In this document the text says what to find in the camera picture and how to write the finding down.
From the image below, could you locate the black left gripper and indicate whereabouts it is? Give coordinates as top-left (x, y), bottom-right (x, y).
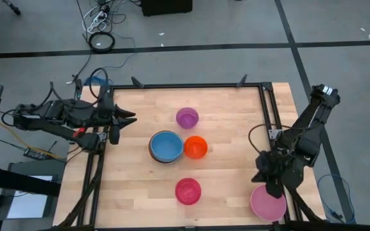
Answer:
top-left (97, 95), bottom-right (138, 130)

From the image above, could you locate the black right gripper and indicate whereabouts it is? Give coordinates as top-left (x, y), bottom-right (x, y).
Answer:
top-left (251, 149), bottom-right (289, 200)

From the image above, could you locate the pink plastic bowl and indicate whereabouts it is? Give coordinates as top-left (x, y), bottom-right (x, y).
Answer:
top-left (249, 184), bottom-right (288, 223)

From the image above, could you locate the small blue plastic bowl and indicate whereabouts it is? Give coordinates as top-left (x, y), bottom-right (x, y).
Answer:
top-left (150, 130), bottom-right (184, 163)

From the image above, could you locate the small purple plastic cup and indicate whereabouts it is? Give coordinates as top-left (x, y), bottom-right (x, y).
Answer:
top-left (175, 107), bottom-right (200, 130)

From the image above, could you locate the small orange plastic cup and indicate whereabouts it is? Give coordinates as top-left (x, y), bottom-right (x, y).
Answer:
top-left (183, 135), bottom-right (209, 160)

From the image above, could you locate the small red plastic cup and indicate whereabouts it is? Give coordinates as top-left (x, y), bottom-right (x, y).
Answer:
top-left (174, 177), bottom-right (202, 206)

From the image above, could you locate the small black electronics box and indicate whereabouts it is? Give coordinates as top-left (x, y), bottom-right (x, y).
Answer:
top-left (23, 147), bottom-right (53, 161)

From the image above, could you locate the white power strip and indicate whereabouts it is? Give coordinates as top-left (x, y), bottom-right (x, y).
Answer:
top-left (86, 9), bottom-right (109, 33)

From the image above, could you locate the black desk bar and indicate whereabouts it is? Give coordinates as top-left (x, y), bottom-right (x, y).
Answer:
top-left (0, 163), bottom-right (61, 197)

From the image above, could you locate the light grey panel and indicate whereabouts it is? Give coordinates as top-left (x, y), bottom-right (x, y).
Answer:
top-left (6, 175), bottom-right (54, 220)

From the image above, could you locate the black tripod leg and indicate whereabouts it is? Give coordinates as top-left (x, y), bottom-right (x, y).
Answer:
top-left (1, 0), bottom-right (22, 16)

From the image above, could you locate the black frame bracket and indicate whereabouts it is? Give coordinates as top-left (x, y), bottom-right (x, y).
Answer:
top-left (130, 76), bottom-right (145, 88)
top-left (236, 73), bottom-right (249, 88)

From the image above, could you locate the blue coiled cable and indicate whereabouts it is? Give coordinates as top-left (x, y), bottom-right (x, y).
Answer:
top-left (84, 76), bottom-right (114, 87)

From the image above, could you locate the thin looped floor cable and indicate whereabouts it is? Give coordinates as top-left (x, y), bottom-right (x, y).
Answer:
top-left (316, 173), bottom-right (356, 225)

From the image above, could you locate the black floor cable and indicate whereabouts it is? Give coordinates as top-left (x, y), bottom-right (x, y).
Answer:
top-left (66, 0), bottom-right (137, 85)

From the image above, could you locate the black aluminium table frame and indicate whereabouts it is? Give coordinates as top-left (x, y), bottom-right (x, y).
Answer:
top-left (55, 81), bottom-right (326, 231)

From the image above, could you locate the black round ring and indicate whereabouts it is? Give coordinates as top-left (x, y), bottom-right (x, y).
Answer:
top-left (87, 31), bottom-right (116, 53)

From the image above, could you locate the yellow cable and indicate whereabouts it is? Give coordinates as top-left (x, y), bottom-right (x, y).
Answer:
top-left (0, 119), bottom-right (67, 160)

